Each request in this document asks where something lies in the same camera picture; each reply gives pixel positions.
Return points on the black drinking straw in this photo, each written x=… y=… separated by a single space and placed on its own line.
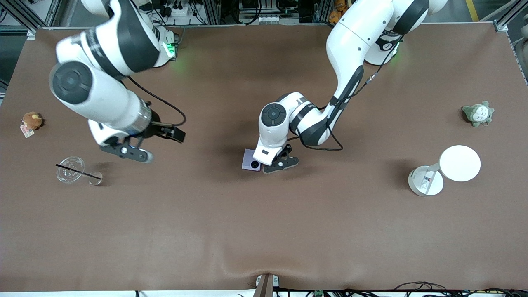
x=78 y=172

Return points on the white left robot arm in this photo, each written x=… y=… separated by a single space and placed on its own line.
x=350 y=37

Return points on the white power strip with plugs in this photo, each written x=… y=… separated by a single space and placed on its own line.
x=181 y=10

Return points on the brown plush toy with tag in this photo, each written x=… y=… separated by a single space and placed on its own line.
x=32 y=120

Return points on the table edge clamp bracket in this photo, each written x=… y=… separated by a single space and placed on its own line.
x=266 y=286

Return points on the lilac flip phone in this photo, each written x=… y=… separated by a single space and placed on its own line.
x=248 y=159

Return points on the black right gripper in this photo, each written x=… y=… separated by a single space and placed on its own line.
x=158 y=128

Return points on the grey-green plush toy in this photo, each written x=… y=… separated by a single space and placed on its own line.
x=478 y=113

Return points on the white socket strip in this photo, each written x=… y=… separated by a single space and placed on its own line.
x=268 y=19

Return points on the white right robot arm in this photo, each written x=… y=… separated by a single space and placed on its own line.
x=103 y=95

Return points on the orange plush toy pile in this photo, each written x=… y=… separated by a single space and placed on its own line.
x=337 y=14

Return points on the clear plastic cup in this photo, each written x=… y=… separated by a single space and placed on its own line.
x=68 y=175

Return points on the white round desk lamp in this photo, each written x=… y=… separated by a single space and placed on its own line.
x=460 y=163

